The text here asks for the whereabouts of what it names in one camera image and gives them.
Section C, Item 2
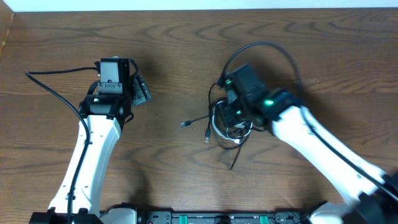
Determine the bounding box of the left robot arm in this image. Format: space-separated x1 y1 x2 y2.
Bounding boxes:
30 57 151 223

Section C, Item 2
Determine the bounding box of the thin black cable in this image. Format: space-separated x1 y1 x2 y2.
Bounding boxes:
205 81 252 170

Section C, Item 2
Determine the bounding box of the white usb cable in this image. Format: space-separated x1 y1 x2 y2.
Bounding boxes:
211 99 253 144

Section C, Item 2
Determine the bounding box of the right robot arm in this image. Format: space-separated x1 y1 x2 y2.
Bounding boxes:
217 65 397 223

